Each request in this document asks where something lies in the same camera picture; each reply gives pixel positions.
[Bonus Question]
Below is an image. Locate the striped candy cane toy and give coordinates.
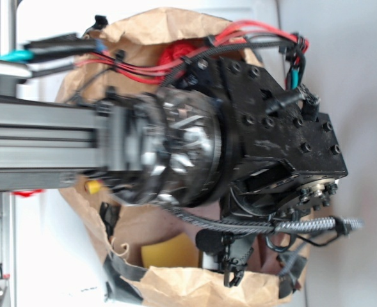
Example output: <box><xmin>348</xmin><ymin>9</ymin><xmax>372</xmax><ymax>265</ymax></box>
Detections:
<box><xmin>84</xmin><ymin>180</ymin><xmax>104</xmax><ymax>194</ymax></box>

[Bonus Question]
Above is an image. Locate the braided grey cable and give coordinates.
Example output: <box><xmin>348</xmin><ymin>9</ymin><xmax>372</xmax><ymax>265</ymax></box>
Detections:
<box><xmin>162</xmin><ymin>204</ymin><xmax>365</xmax><ymax>239</ymax></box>

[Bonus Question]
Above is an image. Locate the yellow green sponge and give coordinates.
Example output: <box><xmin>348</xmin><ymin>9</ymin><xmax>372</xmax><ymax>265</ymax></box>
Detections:
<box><xmin>141</xmin><ymin>233</ymin><xmax>199</xmax><ymax>269</ymax></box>

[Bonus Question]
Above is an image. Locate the red wire bundle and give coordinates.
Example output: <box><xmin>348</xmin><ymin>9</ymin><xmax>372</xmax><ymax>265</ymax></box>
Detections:
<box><xmin>74</xmin><ymin>19</ymin><xmax>310</xmax><ymax>85</ymax></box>

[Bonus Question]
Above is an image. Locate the brown paper bag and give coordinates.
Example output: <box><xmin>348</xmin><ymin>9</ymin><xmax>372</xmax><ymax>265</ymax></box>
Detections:
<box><xmin>60</xmin><ymin>7</ymin><xmax>291</xmax><ymax>306</ymax></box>

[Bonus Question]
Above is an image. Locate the aluminium frame rail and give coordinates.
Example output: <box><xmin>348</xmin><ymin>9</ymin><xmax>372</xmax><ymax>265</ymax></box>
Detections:
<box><xmin>0</xmin><ymin>1</ymin><xmax>19</xmax><ymax>306</ymax></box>

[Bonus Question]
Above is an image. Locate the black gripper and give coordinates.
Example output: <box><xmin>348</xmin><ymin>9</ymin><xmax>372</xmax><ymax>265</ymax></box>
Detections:
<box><xmin>195</xmin><ymin>230</ymin><xmax>255</xmax><ymax>287</ymax></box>

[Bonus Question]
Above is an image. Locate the robot arm with motor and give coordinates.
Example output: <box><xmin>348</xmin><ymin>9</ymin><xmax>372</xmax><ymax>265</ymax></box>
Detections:
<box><xmin>0</xmin><ymin>58</ymin><xmax>349</xmax><ymax>287</ymax></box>

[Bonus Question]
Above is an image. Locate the red crumpled tissue paper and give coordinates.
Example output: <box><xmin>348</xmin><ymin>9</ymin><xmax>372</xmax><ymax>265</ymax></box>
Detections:
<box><xmin>158</xmin><ymin>38</ymin><xmax>205</xmax><ymax>84</ymax></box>

